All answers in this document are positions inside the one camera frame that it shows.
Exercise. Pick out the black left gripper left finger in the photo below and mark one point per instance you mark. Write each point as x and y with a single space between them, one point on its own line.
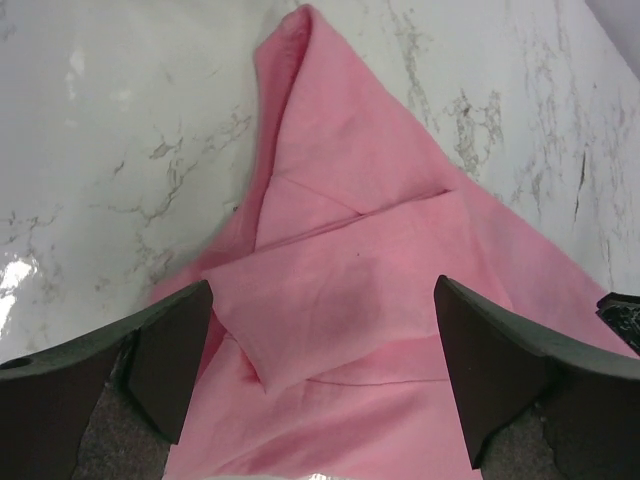
109 404

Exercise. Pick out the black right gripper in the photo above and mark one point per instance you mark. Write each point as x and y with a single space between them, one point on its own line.
621 313

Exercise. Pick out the pink t shirt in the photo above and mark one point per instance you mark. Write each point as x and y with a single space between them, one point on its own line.
324 353

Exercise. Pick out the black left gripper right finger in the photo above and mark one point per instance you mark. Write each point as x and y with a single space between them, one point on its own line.
534 403

